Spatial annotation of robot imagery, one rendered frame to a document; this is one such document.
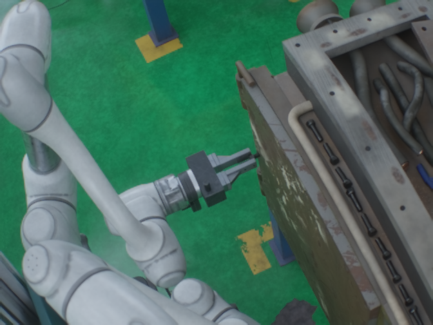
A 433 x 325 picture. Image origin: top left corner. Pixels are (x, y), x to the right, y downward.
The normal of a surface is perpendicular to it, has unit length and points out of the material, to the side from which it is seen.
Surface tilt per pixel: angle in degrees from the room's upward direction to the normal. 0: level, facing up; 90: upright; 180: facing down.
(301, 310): 0
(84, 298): 13
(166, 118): 0
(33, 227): 6
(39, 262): 27
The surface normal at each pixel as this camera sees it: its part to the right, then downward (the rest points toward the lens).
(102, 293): 0.00, -0.68
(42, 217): -0.19, -0.39
